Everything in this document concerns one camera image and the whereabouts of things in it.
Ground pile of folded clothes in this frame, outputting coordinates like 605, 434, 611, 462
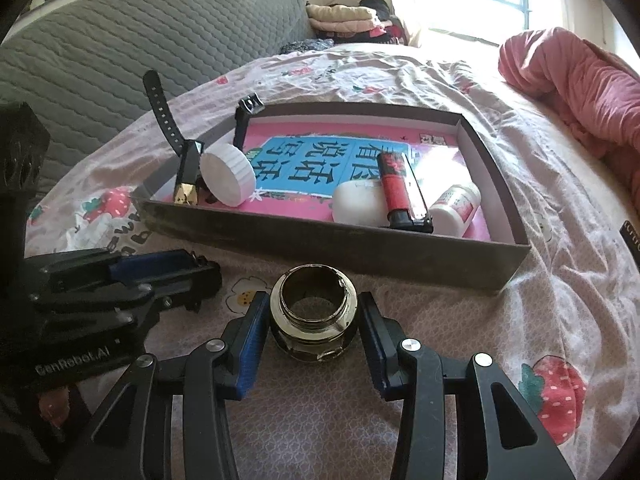
306, 0, 416, 45

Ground white pill bottle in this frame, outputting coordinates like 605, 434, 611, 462
427, 184, 482, 237

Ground strawberry print bed sheet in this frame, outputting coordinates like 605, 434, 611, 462
25, 42, 640, 480

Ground pink duvet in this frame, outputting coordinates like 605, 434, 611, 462
497, 27, 640, 191

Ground red and black lighter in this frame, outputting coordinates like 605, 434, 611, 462
376, 151, 435, 234

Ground shallow brown cardboard box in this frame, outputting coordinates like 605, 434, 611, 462
131, 101, 532, 297

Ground glass ink bottle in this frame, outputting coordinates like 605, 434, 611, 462
269, 264, 360, 365

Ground window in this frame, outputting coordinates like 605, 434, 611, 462
425, 0, 591, 43

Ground person's left hand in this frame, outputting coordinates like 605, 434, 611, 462
42, 387, 71, 428

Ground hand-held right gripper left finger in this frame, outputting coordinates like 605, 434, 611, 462
55, 290, 271, 480

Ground cream curtain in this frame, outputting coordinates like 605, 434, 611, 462
387, 0, 431, 48

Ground pink and blue book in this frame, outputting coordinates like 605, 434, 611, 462
155, 120, 493, 241

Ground dark patterned cloth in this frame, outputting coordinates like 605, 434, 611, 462
279, 37, 331, 55

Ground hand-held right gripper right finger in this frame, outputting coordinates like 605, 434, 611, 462
357, 291, 576, 480

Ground white earbuds case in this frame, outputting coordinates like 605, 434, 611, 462
331, 180, 388, 226

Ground grey quilted headboard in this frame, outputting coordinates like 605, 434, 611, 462
0, 0, 316, 196

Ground black and yellow wristwatch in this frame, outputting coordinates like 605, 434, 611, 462
142, 70, 263, 207

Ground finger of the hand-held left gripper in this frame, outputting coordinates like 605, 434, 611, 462
32, 264, 223, 331
42, 247, 198, 286

